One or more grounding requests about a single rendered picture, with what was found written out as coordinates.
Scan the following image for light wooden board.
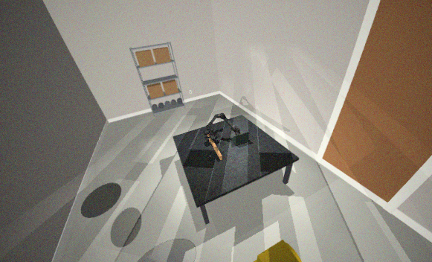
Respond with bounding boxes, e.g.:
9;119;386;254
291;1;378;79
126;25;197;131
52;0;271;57
210;138;222;161

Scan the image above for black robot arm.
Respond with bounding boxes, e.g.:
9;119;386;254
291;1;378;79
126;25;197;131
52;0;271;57
203;113;241;140

